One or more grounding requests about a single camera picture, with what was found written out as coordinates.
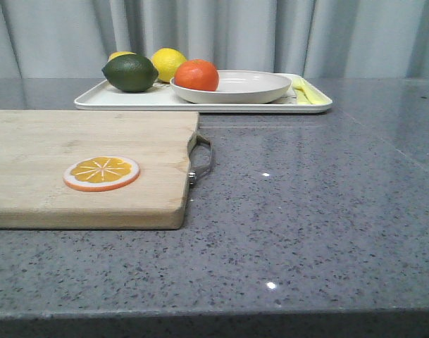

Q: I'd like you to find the grey curtain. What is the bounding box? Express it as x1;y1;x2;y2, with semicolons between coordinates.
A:
0;1;429;78

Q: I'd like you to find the yellow lemon behind lime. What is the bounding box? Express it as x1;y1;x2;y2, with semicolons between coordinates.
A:
108;51;135;61

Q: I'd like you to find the metal cutting board handle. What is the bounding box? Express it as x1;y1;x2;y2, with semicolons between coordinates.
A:
187;134;214;187

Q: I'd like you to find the yellow lemon right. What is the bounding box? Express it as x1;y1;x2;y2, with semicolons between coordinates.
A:
151;48;187;83

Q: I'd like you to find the green lime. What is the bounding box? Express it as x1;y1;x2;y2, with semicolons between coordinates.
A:
101;54;158;92

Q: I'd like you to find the cream round plate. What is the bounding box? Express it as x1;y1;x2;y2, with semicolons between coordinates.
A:
170;70;292;104

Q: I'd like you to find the orange mandarin fruit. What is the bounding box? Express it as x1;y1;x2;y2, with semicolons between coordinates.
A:
174;59;219;92

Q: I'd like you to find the cream bear print tray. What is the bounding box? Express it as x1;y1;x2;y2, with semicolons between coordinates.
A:
74;73;332;113

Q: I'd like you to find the orange slice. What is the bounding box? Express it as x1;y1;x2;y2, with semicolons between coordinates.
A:
63;156;140;192

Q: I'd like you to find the wooden cutting board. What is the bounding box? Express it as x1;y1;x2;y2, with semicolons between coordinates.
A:
0;110;199;230

